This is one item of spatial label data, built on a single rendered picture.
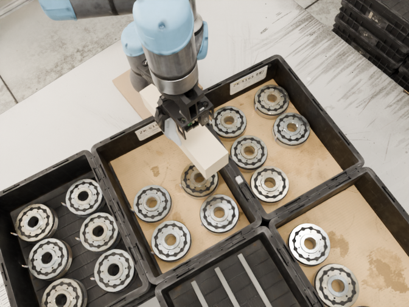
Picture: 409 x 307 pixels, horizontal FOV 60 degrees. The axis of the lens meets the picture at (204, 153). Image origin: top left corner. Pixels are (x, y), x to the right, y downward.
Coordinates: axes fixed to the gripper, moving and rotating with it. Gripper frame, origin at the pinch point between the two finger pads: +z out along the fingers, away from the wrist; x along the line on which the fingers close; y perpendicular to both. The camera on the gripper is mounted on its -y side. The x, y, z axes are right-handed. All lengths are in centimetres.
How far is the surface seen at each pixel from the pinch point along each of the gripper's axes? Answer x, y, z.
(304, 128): 30.9, 11.9, 22.5
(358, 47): 111, -17, 78
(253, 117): 23.6, -1.0, 25.8
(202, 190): -2.7, 8.4, 22.8
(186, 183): -4.9, 3.9, 22.8
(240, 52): 43, -29, 39
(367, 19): 111, -19, 60
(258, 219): 2.4, 24.3, 15.7
